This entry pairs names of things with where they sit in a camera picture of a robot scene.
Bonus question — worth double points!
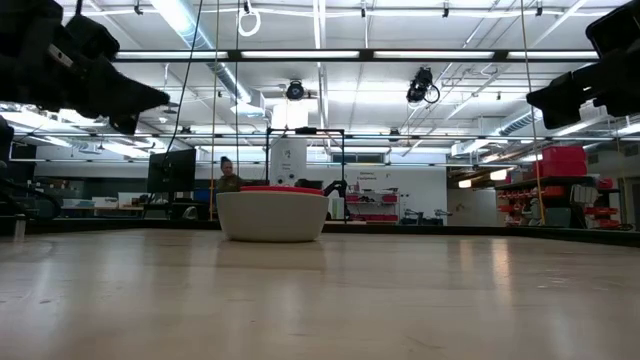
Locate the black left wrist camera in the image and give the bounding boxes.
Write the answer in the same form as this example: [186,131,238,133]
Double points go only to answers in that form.
[63,13,122,62]

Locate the black computer monitor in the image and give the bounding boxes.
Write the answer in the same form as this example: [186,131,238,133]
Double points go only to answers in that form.
[146,147,198,194]

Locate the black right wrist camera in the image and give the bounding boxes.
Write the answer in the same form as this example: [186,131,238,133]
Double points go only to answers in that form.
[585,0,640,57]

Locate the small shelf with red bins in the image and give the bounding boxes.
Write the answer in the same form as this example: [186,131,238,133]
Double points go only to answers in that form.
[347,188,401,223]

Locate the silver ceiling air duct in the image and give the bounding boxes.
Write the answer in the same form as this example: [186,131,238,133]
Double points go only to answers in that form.
[149,0,266,119]

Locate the red plastic bowl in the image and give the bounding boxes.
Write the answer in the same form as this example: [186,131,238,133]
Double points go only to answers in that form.
[239,185,326,197]

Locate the round black ceiling camera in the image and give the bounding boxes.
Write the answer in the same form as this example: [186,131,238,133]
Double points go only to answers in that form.
[285,79,307,102]

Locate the person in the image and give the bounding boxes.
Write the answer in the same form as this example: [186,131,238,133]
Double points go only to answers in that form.
[215,155,246,194]

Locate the white hanging ring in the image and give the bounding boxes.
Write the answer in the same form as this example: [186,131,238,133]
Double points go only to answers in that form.
[236,6,262,38]

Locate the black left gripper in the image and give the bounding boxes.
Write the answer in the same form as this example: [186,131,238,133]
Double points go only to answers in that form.
[29,29,171,136]

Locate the dark shelf rack with bins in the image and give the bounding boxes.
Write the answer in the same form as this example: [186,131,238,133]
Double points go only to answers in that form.
[493,174,624,230]

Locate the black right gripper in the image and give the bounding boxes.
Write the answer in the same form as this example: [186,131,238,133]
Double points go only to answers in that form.
[525,47,640,131]

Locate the black hanging cable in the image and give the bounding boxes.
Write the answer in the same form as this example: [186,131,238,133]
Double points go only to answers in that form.
[162,0,206,156]

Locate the white ceramic bowl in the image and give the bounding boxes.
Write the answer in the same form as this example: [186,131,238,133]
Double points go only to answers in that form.
[215,191,331,244]

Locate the black overhead camera with cable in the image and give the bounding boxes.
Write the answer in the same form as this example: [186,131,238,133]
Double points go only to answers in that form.
[405,66,442,106]

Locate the large red storage bins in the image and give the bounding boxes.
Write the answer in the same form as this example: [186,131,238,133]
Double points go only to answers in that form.
[531,145,589,178]

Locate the black overhead light bar frame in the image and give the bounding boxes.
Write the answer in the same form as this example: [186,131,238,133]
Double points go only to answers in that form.
[113,48,601,64]

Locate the white column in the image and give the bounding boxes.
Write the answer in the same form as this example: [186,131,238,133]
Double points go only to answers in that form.
[269,102,310,187]

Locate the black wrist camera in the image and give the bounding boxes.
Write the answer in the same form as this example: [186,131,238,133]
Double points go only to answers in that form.
[63,13,122,62]
[585,0,640,57]

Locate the yellow hanging rope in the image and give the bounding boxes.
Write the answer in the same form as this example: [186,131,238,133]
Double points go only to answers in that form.
[519,0,547,225]

